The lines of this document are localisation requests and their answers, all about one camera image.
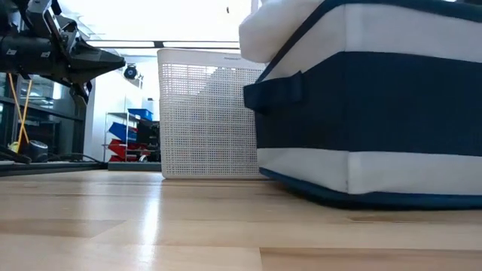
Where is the round black device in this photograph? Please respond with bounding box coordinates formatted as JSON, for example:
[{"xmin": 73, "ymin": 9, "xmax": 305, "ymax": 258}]
[{"xmin": 123, "ymin": 63, "xmax": 139, "ymax": 81}]

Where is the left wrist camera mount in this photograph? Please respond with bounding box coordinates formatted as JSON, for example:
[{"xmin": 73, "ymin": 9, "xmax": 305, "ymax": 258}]
[{"xmin": 24, "ymin": 0, "xmax": 82, "ymax": 52}]

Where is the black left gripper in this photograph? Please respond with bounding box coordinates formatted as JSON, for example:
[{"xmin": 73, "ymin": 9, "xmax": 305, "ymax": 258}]
[{"xmin": 0, "ymin": 35, "xmax": 127, "ymax": 106}]

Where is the blue storage bin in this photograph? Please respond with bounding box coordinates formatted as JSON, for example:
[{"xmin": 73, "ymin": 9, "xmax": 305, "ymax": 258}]
[
  {"xmin": 108, "ymin": 121, "xmax": 139, "ymax": 144},
  {"xmin": 127, "ymin": 108, "xmax": 154, "ymax": 122}
]

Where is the white plastic laundry basket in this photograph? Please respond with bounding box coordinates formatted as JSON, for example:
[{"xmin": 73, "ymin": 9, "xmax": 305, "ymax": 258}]
[{"xmin": 157, "ymin": 47, "xmax": 269, "ymax": 180}]

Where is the red storage bin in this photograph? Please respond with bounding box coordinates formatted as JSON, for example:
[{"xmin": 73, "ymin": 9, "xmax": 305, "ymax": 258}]
[{"xmin": 108, "ymin": 139, "xmax": 148, "ymax": 162}]

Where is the yellow cable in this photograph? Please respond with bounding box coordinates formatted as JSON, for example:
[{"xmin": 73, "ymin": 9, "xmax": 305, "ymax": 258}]
[
  {"xmin": 7, "ymin": 72, "xmax": 31, "ymax": 146},
  {"xmin": 15, "ymin": 78, "xmax": 34, "ymax": 151}
]

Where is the small black cylinder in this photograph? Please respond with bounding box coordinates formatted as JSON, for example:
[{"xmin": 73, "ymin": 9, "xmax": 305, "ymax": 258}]
[{"xmin": 28, "ymin": 139, "xmax": 50, "ymax": 163}]

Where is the black cable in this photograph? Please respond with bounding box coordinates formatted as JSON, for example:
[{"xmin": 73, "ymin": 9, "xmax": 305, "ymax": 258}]
[{"xmin": 0, "ymin": 145, "xmax": 107, "ymax": 166}]

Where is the metal shelf rack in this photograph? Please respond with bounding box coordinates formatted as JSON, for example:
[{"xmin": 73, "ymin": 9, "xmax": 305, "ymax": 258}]
[{"xmin": 102, "ymin": 108, "xmax": 162, "ymax": 163}]

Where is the navy and white fabric bin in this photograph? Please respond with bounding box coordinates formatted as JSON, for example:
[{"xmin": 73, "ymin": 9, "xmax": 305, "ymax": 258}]
[{"xmin": 243, "ymin": 0, "xmax": 482, "ymax": 211}]

